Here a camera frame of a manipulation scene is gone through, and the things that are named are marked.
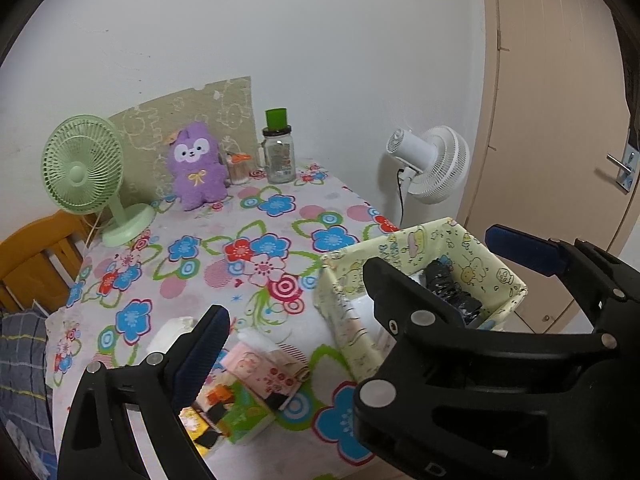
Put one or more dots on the grey plaid pillow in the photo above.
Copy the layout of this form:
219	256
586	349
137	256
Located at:
25	396

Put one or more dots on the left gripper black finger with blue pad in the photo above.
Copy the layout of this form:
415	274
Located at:
98	441

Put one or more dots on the green desk fan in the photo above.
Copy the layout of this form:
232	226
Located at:
82	170

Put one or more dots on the floral tablecloth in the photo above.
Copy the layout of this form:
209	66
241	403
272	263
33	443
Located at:
258	254

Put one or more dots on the glass mug jar green lid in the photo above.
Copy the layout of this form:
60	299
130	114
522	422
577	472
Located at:
278	147

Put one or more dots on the yellow cartoon fabric basket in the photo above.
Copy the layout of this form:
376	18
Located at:
342	299

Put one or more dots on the purple plush toy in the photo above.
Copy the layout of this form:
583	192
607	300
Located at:
194	162

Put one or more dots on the white towel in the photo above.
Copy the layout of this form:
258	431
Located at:
167	335

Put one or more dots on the pink cartoon cloth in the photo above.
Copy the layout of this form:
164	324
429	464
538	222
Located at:
274	376

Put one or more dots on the cotton swab jar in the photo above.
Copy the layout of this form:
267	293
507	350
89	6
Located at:
239	167

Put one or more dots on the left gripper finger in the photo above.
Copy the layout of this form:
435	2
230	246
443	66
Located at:
604	287
405	294

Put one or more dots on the metal door handle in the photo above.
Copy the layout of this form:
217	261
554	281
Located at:
627	166

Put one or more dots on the olive cartoon wall board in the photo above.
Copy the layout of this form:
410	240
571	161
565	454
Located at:
225	107

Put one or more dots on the black item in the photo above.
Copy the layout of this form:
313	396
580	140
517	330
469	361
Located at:
437	277

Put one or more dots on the white floor fan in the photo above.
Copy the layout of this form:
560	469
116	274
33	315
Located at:
433	164

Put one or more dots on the beige door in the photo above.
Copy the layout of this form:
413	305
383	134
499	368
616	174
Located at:
553	125

